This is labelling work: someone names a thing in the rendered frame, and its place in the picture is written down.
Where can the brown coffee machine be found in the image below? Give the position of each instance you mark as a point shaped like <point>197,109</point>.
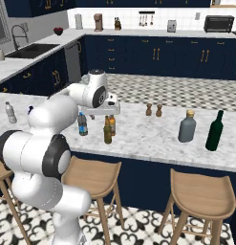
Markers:
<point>98,22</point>

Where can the dark green wine bottle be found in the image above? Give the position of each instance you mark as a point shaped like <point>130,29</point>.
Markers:
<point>215,132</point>

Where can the rail with hanging tools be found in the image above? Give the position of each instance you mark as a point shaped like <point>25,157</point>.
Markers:
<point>146,17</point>

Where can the black sink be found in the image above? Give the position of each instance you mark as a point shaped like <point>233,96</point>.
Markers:
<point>32,50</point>

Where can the clear plastic bottle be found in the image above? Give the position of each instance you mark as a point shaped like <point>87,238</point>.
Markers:
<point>10,113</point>

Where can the olive glass bottle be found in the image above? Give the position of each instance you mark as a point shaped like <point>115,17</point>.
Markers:
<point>107,132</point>

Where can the wooden shelf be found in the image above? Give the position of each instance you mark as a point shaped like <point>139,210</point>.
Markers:
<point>224,5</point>

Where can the grey glass bottle with cork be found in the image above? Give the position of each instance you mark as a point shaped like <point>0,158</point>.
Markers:
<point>187,128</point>

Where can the knife block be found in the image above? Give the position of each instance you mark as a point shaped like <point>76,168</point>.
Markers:
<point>117,24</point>

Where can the white soap dispenser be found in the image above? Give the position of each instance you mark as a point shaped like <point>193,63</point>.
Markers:
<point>0,54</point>

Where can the amber glass bottle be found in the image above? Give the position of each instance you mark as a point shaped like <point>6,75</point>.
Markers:
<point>112,126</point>

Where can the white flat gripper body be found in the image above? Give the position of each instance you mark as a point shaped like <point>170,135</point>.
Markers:
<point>103,110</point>

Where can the navy wall cupboards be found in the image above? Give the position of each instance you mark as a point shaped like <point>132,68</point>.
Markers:
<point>90,3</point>

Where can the black toaster oven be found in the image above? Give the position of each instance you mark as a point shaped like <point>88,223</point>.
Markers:
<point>218,24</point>

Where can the navy sink cupboard run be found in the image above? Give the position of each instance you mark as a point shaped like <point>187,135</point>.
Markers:
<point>43,75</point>

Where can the window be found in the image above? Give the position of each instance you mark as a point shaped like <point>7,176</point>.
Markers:
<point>0,22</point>

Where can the grey wall socket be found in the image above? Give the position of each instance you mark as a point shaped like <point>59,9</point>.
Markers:
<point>24,27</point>

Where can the navy base cupboard run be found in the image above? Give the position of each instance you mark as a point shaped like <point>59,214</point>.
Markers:
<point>173,57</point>

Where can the steel dishwasher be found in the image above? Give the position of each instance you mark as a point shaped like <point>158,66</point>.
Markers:
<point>72,60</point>

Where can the navy island cabinet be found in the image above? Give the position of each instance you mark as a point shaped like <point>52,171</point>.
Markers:
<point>148,182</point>

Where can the blue labelled plastic bottle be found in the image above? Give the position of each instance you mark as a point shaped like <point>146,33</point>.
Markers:
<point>82,125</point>

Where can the black tap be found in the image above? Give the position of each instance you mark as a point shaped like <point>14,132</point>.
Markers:
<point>17,35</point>

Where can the dark red bowl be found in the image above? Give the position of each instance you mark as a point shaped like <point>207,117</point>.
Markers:
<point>58,31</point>

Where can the white wall socket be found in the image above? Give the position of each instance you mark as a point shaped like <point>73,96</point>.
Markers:
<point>197,16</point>

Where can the silver toaster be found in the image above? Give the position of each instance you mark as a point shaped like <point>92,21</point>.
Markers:
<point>171,26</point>

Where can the wooden bar stool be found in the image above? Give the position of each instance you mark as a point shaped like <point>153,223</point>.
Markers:
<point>202,197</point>
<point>4,191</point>
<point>94,178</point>

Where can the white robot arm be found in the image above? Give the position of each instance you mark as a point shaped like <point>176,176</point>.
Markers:
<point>43,153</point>

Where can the white paper towel roll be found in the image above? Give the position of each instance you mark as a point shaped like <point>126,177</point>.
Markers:
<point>78,21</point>

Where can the brown wooden shaker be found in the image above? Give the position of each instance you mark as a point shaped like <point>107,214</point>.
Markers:
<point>159,111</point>
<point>148,110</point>

